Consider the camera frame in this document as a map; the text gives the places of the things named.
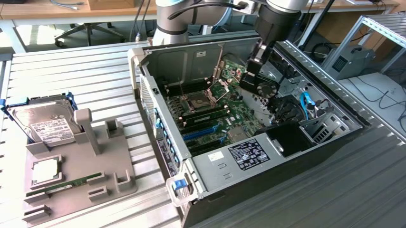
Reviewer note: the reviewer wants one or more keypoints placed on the silver chipset heatsink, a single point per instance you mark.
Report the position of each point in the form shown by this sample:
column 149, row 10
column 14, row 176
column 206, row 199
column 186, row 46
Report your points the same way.
column 238, row 134

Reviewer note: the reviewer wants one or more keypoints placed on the grey machine box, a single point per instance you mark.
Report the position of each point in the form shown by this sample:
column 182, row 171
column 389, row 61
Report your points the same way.
column 349, row 63

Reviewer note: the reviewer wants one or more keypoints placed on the blue card retention clip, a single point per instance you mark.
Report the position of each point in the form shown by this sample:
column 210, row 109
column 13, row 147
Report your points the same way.
column 178, row 159
column 158, row 124
column 165, row 135
column 174, row 151
column 170, row 143

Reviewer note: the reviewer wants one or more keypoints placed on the dark RAM stick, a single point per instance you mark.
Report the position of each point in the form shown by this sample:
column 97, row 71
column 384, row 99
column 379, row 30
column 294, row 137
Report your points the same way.
column 206, row 119

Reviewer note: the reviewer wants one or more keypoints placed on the brown cardboard box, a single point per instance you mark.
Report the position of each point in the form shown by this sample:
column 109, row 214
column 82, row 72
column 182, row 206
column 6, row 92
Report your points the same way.
column 111, row 4

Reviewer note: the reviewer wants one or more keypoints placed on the aluminium frame rack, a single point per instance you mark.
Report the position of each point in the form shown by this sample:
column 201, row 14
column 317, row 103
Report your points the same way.
column 384, row 26

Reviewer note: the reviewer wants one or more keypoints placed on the metal socket cover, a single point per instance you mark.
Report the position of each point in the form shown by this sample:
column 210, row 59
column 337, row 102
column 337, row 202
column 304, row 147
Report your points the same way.
column 221, row 90

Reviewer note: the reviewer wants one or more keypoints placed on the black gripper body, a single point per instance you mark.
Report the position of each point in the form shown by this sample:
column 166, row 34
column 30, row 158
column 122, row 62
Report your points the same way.
column 276, row 26

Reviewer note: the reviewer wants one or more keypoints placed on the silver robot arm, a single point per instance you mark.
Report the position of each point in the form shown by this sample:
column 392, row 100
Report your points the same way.
column 172, row 23

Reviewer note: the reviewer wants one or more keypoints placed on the office chair with star base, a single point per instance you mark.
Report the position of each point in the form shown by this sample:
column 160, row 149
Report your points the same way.
column 89, row 28

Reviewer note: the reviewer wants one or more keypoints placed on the long black expansion slot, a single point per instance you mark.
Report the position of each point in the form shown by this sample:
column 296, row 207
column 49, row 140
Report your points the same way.
column 204, row 143
column 201, row 128
column 208, row 148

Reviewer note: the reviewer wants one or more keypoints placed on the grey power supply unit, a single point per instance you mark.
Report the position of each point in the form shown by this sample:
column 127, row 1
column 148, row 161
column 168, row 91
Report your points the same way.
column 216, row 171

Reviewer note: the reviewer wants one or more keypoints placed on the hard drive with blue caddy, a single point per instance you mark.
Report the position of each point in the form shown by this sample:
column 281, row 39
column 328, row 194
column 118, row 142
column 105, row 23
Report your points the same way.
column 18, row 102

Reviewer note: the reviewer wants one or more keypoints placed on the open PC case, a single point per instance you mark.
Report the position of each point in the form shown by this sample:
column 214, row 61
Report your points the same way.
column 254, row 190

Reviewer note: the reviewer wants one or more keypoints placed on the thin locking lever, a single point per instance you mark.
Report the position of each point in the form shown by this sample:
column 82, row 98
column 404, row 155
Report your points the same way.
column 182, row 89

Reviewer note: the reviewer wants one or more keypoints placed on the metal disk bay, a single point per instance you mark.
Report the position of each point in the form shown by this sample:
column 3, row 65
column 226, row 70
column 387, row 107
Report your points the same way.
column 326, row 128

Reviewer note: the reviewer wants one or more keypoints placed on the silver CPU chip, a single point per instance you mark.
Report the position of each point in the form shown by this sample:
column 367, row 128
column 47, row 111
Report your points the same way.
column 46, row 173

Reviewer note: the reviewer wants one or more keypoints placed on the silver hard disk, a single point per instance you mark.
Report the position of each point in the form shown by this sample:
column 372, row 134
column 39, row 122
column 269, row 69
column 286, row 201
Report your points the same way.
column 47, row 123

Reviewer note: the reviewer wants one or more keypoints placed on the grey parts rack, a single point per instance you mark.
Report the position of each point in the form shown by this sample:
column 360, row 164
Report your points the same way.
column 95, row 166

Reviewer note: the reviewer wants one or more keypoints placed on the blue case latch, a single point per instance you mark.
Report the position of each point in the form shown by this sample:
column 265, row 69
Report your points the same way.
column 180, row 184

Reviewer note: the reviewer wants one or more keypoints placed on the green motherboard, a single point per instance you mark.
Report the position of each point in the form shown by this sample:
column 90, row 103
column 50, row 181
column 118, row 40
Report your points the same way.
column 241, row 114

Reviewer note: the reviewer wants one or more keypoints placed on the green RAM stick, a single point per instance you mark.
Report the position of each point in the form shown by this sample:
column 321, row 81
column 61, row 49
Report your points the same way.
column 73, row 183

